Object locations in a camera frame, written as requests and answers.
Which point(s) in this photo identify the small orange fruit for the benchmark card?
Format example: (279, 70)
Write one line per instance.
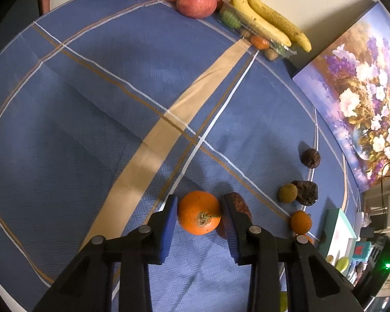
(259, 41)

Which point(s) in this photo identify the small yellow-brown round fruit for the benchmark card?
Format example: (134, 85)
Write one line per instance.
(287, 192)

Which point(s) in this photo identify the small green fruit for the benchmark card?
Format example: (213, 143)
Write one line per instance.
(230, 19)
(281, 49)

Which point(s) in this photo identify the blue plaid tablecloth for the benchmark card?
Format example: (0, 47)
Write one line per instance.
(84, 120)

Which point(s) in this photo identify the clear plastic fruit container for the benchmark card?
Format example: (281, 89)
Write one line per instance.
(226, 6)

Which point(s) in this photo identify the small mandarin orange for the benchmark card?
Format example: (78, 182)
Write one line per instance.
(300, 222)

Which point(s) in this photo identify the dark brown pear-shaped fruit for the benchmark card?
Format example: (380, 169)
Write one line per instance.
(310, 158)

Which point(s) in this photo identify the dark brown lumpy fruit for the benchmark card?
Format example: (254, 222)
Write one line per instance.
(307, 192)

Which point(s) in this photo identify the brown-spotted yellow banana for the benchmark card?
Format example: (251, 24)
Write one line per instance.
(279, 19)

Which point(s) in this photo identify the large orange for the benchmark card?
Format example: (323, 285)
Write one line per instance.
(195, 211)

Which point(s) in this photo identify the small brown nut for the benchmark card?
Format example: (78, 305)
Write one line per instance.
(245, 33)
(272, 54)

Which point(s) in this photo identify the dark brown date-shaped fruit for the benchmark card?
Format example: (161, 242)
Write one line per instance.
(242, 204)

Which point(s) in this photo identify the small teal box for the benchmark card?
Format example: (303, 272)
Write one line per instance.
(360, 250)

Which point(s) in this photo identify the white tray with green rim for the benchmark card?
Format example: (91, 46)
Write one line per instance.
(338, 230)

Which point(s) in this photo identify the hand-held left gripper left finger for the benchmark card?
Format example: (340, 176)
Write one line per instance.
(169, 227)

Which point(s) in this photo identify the yellow-green fruit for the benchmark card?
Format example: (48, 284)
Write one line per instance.
(342, 264)

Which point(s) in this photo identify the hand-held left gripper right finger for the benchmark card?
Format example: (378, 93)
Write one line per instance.
(234, 230)

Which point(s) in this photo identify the flower painting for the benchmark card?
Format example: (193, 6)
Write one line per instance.
(360, 87)

